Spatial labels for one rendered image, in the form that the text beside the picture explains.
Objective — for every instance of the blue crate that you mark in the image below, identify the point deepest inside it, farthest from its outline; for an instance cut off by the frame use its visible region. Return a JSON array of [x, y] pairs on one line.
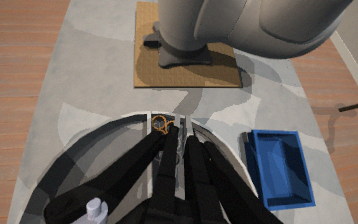
[[285, 177]]

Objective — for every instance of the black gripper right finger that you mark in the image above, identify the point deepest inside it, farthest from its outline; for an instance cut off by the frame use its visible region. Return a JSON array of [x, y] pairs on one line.
[[239, 202]]

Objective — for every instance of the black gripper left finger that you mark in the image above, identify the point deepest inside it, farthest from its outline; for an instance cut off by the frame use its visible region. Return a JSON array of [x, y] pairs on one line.
[[93, 201]]

